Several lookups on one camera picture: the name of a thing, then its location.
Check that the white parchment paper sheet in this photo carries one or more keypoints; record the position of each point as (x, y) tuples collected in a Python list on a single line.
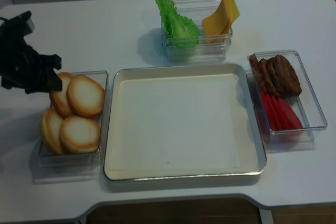
[(181, 119)]

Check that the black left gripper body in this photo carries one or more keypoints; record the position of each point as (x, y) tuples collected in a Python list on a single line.
[(22, 66)]

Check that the white metal baking tray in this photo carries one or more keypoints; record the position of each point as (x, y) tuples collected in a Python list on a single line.
[(181, 121)]

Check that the clear plastic bun container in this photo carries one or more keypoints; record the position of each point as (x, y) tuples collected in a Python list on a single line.
[(46, 158)]

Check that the yellow cheese slices stack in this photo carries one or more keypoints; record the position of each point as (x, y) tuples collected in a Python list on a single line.
[(219, 23)]

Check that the brown burger patty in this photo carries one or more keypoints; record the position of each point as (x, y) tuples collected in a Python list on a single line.
[(254, 64), (268, 83), (273, 76), (287, 77)]

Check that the red tomato slices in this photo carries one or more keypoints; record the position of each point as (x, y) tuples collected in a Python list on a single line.
[(279, 114)]

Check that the clear plastic patty tomato container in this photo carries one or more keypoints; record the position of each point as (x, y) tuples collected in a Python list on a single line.
[(305, 106)]

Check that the toasted bun half front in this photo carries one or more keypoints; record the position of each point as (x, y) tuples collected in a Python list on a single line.
[(79, 135)]

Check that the green lettuce leaf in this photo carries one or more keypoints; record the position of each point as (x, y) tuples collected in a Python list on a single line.
[(179, 29)]

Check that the brown burger patty front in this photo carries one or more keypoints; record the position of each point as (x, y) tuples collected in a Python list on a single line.
[(287, 77)]

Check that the clear plastic lettuce cheese container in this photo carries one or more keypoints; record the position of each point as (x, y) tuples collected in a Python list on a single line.
[(199, 48)]

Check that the brown burger patty back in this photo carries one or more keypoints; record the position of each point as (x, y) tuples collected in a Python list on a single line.
[(254, 64)]

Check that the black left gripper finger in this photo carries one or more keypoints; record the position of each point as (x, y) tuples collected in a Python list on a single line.
[(49, 81)]

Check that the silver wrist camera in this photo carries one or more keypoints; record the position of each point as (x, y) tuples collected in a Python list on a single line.
[(22, 24)]

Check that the toasted bun half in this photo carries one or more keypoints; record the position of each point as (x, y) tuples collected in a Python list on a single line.
[(79, 135), (59, 98), (50, 124), (85, 96)]

